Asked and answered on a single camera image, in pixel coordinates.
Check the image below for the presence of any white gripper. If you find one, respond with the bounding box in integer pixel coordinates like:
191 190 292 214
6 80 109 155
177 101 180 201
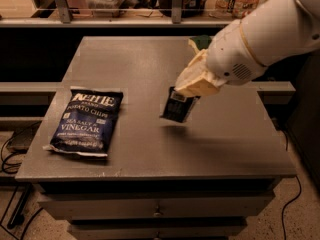
174 20 267 97

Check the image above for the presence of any blue rxbar blueberry bar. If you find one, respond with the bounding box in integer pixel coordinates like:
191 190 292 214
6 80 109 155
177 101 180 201
160 86 200 123

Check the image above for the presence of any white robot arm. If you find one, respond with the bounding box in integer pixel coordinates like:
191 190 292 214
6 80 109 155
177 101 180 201
174 0 320 97

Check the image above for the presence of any blue Kettle chip bag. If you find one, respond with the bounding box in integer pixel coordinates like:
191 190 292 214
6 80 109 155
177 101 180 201
43 86 123 158

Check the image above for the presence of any green yellow sponge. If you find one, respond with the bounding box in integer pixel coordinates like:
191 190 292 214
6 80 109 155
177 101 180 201
188 35 212 53

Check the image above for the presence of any grey drawer cabinet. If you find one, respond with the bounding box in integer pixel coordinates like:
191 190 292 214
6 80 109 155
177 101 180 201
17 37 296 240

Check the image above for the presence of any grey metal railing shelf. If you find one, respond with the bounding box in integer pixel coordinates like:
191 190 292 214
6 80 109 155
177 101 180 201
0 0 294 29

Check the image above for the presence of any round drawer knob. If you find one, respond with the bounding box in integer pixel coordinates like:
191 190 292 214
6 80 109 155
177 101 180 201
153 209 163 218

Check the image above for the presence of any grey side bench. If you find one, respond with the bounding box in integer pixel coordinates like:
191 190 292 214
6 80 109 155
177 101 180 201
0 82 60 105

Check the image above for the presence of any black cable right floor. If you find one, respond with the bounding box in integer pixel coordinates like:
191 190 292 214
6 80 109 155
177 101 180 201
280 175 303 240

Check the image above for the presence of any black cables left floor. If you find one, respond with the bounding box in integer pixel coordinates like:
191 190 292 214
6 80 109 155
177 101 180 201
0 121 44 240

